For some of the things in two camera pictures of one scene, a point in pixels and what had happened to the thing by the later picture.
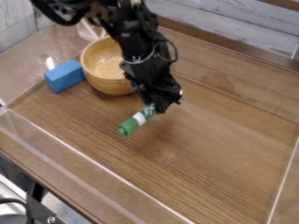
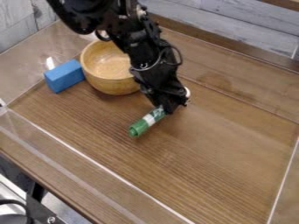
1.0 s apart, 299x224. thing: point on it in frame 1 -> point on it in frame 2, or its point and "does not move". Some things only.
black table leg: x=38 y=192 does not move
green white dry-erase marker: x=137 y=122 -> x=143 y=125
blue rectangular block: x=65 y=75 does not move
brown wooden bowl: x=99 y=60 does not move
